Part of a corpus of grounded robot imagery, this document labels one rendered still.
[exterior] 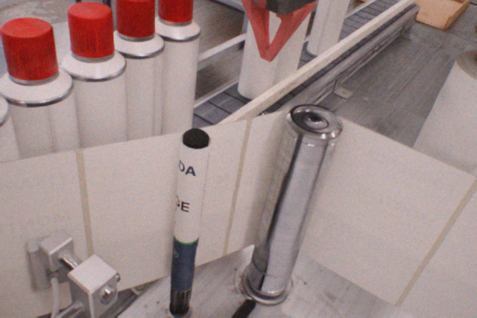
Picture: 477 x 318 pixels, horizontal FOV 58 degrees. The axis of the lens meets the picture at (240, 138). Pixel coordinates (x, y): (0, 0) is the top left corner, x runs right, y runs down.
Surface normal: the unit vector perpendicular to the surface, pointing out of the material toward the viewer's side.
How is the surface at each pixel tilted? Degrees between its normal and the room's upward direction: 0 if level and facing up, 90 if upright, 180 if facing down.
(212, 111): 0
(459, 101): 87
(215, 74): 0
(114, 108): 90
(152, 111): 90
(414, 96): 0
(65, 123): 90
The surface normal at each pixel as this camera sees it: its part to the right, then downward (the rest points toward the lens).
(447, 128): -0.88, 0.21
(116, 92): 0.84, 0.41
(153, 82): 0.68, 0.52
